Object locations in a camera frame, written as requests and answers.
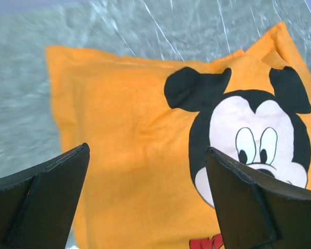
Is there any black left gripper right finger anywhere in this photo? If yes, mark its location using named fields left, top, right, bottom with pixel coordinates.
left=206, top=147, right=311, bottom=248

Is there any orange pillowcase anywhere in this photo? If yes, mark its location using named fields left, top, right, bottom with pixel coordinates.
left=46, top=22, right=311, bottom=248

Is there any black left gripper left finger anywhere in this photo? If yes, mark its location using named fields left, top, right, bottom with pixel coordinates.
left=0, top=143, right=90, bottom=248

